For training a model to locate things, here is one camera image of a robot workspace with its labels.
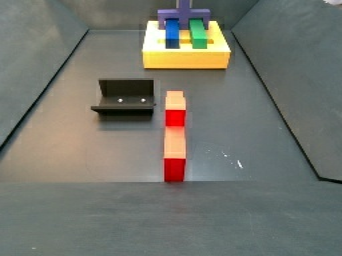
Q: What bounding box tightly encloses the purple cross-shaped block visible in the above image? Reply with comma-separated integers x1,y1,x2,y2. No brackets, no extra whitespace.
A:
158,0,211,30

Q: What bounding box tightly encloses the red stepped block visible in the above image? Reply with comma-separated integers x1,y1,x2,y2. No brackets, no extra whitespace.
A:
163,91,187,182

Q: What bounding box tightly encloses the green block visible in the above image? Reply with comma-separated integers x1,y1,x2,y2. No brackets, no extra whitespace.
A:
188,19,207,49

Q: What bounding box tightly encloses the blue block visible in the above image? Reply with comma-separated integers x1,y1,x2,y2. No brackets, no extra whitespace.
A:
166,19,179,49

